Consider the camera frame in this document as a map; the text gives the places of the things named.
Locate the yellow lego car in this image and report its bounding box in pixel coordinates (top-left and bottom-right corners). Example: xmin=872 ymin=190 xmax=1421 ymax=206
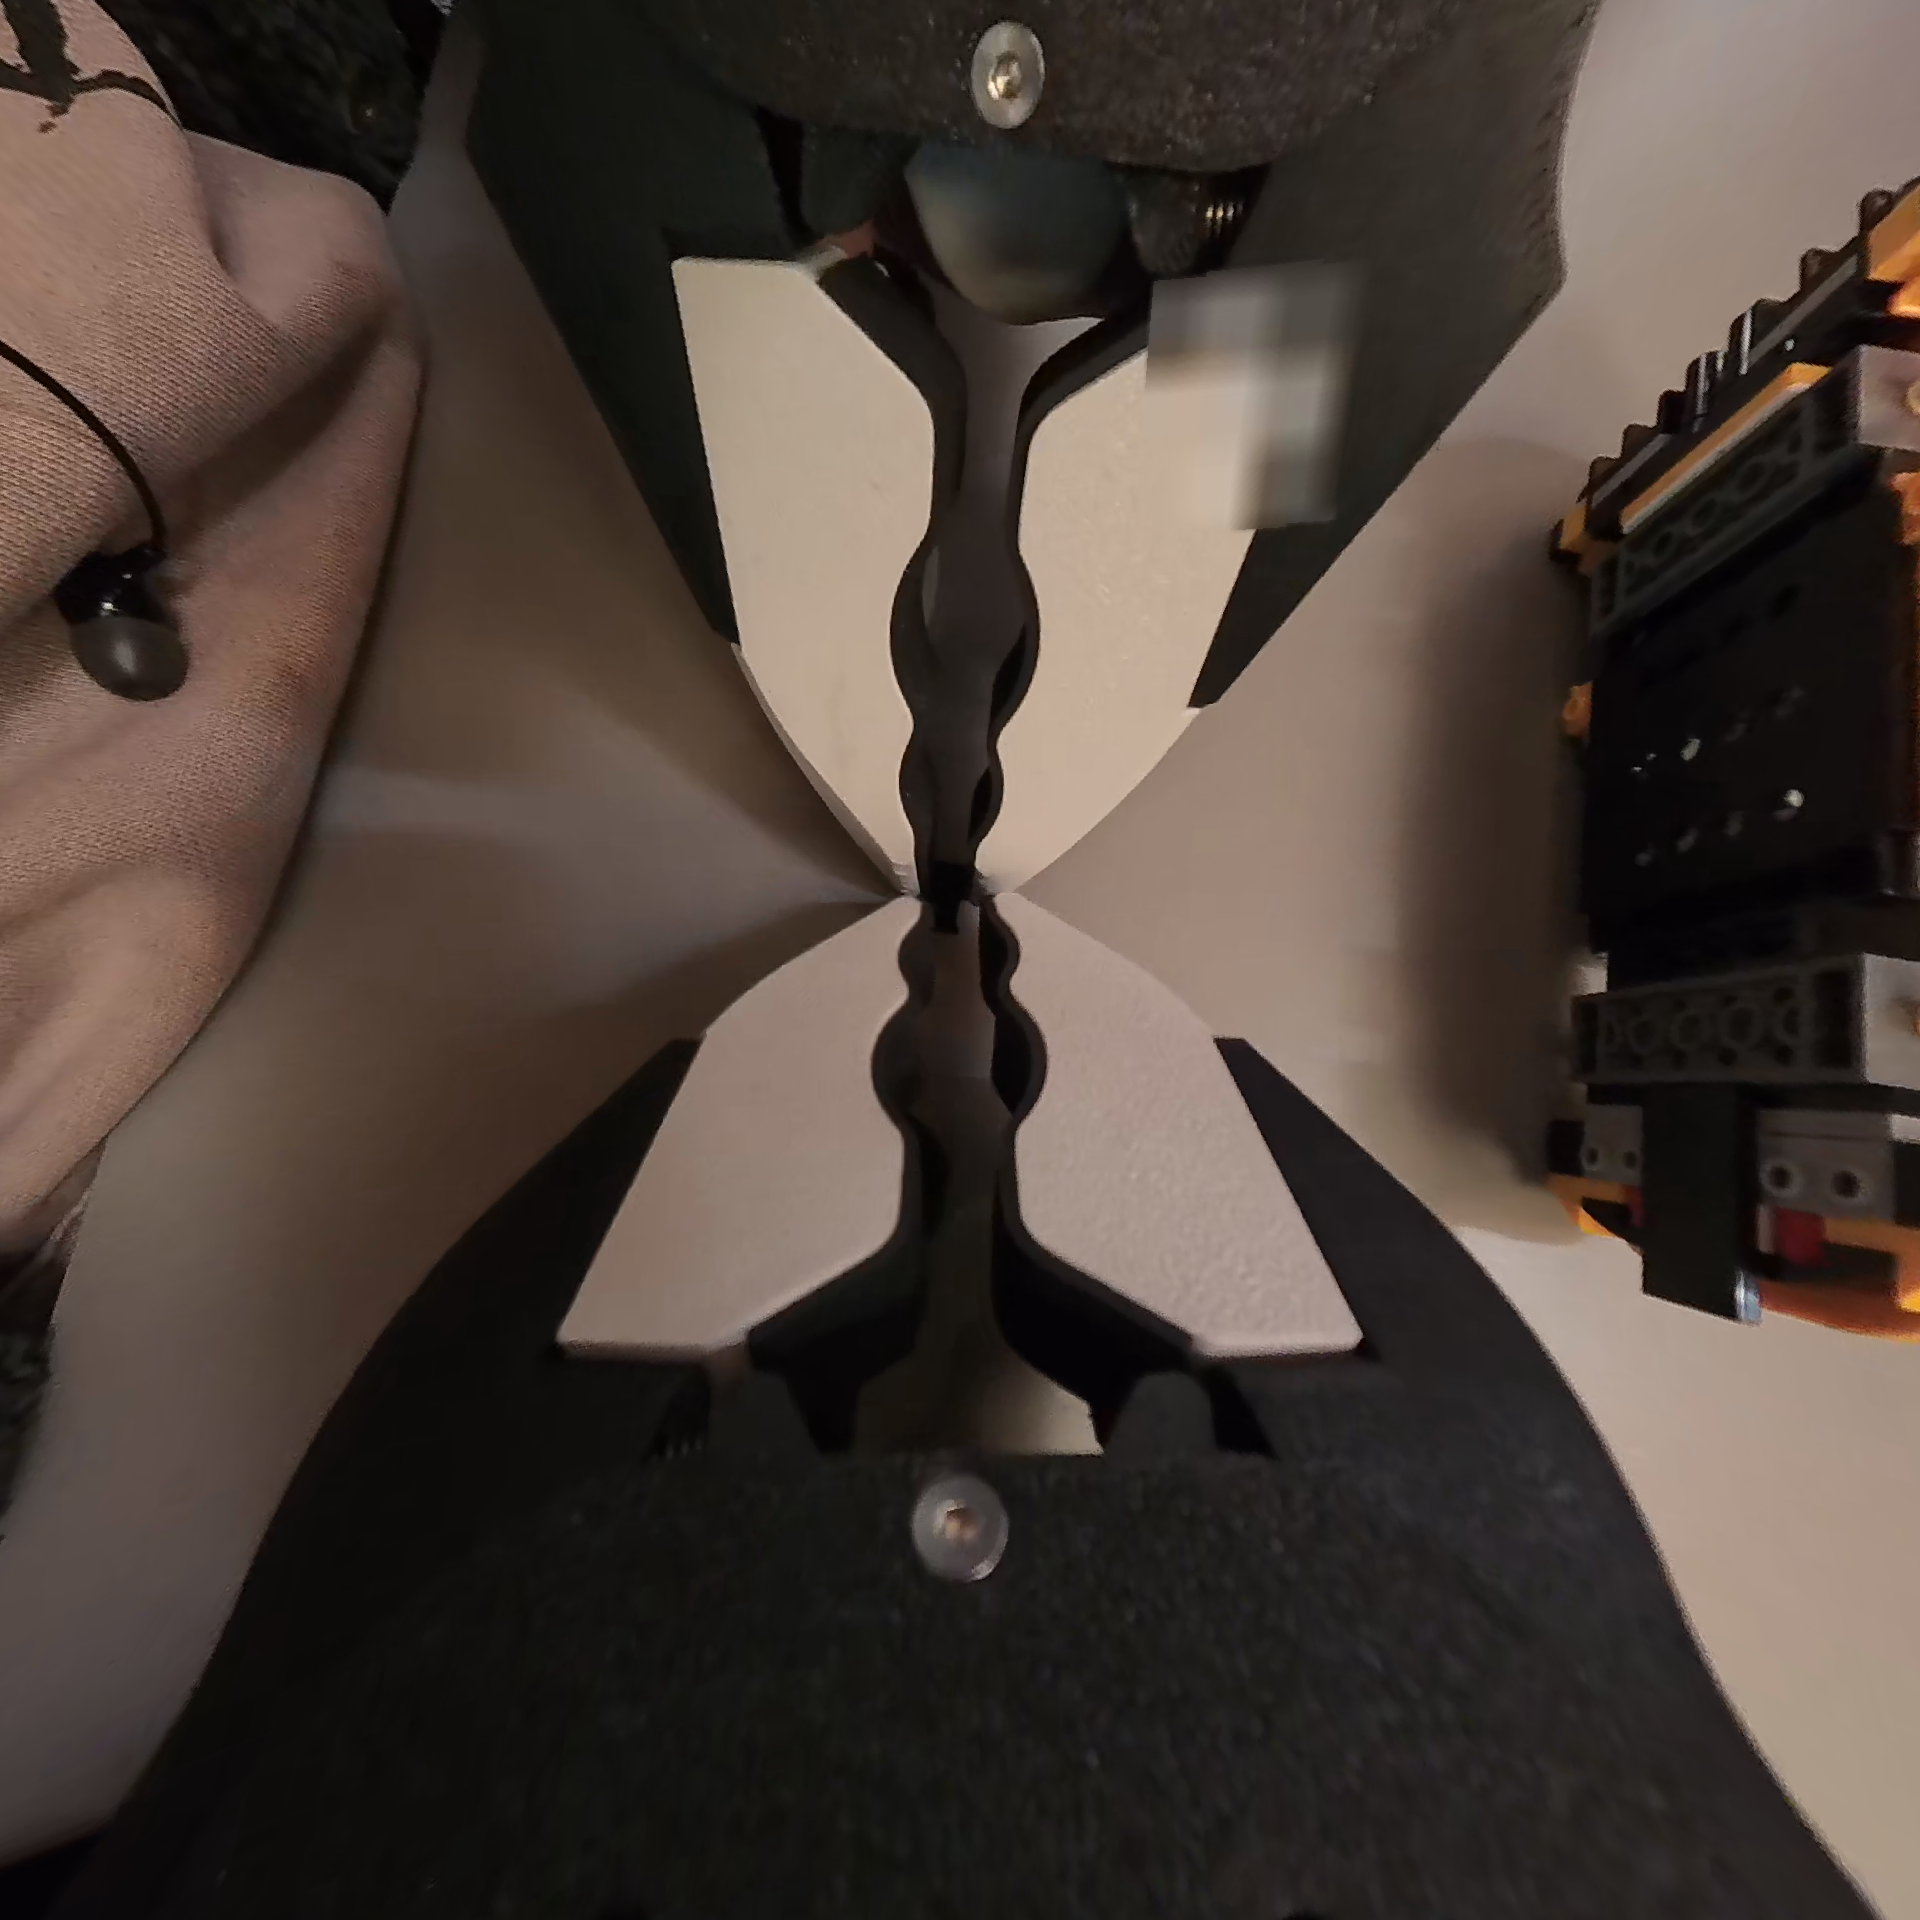
xmin=1546 ymin=179 xmax=1920 ymax=1336

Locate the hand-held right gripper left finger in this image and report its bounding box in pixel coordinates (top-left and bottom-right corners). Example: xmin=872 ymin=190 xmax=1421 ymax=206
xmin=555 ymin=897 xmax=939 ymax=1454

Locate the black drawstring with bead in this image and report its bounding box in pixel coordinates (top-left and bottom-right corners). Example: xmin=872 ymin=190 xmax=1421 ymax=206
xmin=0 ymin=343 xmax=192 ymax=706

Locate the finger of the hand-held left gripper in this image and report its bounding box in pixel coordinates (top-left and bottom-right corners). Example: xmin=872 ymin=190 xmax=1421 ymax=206
xmin=972 ymin=316 xmax=1279 ymax=897
xmin=669 ymin=256 xmax=948 ymax=902

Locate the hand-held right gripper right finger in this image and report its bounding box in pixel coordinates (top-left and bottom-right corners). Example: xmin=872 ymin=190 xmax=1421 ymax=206
xmin=980 ymin=895 xmax=1368 ymax=1454

